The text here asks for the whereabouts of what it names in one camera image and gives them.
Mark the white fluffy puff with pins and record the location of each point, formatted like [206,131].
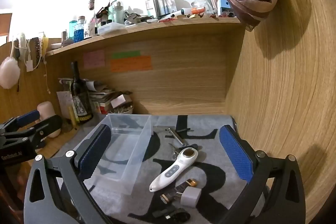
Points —
[9,73]

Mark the blue bead bottle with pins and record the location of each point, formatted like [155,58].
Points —
[79,29]

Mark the white marker tube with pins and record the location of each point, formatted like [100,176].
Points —
[183,11]

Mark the dark clear lighter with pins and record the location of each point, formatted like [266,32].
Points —
[170,197]

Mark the blue box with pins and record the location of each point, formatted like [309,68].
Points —
[225,6]

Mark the clear plastic packet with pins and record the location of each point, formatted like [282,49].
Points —
[161,1]

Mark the teal bottle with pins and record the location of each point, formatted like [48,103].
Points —
[72,29]

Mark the small black connector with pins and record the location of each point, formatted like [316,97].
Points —
[162,214]

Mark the clear plastic box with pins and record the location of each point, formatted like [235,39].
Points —
[131,134]

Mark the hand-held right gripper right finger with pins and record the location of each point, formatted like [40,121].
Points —
[236,155]

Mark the white plastic tray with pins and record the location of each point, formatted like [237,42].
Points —
[110,28]

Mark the stack of papers and books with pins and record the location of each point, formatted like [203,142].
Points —
[105,98]

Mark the dark patterned pouch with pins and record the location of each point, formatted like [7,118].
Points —
[36,50]

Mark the white hanging tag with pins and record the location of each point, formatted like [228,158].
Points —
[29,65]

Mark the orange sticky note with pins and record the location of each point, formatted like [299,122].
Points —
[131,64]

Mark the cream rounded container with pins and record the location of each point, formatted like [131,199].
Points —
[48,111]

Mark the wooden shelf board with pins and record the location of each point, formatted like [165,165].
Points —
[147,32]

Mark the pink sticky note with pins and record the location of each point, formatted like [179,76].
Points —
[94,59]

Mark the green clear bottle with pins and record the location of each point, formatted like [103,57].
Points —
[116,11]

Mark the silver metal bar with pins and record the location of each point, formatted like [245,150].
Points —
[176,137]

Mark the white handheld massager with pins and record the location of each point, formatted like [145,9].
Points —
[170,171]

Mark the dark wine bottle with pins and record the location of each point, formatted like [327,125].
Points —
[80,98]

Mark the small white box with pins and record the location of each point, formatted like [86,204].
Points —
[119,101]

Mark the white handwritten note paper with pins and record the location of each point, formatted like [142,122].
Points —
[63,103]

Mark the brown gold-capped tube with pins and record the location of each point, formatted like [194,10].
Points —
[190,183]

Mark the grey mat with black print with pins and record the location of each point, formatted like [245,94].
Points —
[141,176]

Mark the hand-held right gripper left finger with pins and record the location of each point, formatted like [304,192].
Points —
[92,153]

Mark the black oval fob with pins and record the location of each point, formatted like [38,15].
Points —
[181,216]

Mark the green sticky note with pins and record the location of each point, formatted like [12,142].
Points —
[126,54]

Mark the white charger plug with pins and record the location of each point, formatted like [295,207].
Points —
[191,195]

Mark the round glass jar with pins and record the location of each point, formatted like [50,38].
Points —
[201,5]

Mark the bowl of beads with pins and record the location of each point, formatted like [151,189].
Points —
[122,110]

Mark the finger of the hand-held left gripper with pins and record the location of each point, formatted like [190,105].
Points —
[27,117]
[50,125]

